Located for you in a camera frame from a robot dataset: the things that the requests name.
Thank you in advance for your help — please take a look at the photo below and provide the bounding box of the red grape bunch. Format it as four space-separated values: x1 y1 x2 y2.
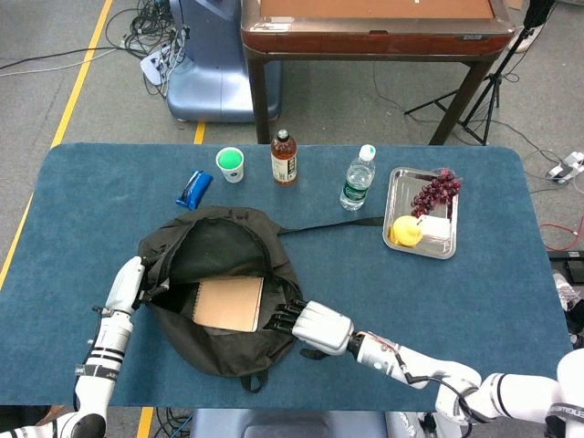
410 168 463 219

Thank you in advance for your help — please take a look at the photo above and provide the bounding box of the white block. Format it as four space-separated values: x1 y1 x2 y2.
419 215 451 238

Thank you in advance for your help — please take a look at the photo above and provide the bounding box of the grey sneaker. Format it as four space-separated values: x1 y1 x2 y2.
552 268 584 316

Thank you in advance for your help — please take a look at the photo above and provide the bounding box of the blue snack packet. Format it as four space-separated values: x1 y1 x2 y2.
175 170 214 211

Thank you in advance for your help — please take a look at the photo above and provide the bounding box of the person in black trousers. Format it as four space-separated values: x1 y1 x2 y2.
506 0 557 55

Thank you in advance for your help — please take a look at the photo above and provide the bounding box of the blue carpet table cover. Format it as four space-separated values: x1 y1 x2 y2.
0 142 574 408

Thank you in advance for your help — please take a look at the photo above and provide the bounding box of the black tripod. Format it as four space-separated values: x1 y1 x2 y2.
403 0 556 147

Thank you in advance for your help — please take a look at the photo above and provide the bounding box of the amber tea bottle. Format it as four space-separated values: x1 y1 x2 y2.
269 129 298 187

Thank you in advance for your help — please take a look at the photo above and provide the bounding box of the steel tray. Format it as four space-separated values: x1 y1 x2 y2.
381 166 459 260

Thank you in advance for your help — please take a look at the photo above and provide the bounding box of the blue-grey robot torso base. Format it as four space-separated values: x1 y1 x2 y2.
189 408 389 438

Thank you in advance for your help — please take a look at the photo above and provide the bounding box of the clear water bottle green label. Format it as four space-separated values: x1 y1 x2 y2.
339 143 377 212

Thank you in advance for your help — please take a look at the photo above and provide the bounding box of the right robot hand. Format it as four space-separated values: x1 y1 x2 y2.
263 298 356 360

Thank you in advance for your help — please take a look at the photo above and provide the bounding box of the red cable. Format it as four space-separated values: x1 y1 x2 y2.
540 222 584 252

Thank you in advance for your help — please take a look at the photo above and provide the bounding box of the brown mahjong table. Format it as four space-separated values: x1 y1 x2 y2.
240 0 516 146

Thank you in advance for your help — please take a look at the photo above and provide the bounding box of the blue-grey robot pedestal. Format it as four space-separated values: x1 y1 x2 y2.
166 0 283 123

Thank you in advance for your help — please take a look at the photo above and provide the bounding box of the paper cup with green liquid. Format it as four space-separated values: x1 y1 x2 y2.
214 146 245 184

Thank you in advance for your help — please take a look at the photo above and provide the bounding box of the black fabric backpack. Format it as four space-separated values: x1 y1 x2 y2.
138 205 387 394

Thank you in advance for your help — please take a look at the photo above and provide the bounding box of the white power strip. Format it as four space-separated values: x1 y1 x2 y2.
139 43 183 86

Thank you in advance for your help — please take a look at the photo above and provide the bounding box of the brown kraft spiral notebook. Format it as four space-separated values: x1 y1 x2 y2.
191 275 266 333

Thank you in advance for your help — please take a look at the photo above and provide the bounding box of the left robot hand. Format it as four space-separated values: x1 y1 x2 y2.
104 255 171 317

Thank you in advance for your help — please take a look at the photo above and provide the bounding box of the black floor cable bundle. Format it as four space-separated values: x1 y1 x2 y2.
104 0 189 97

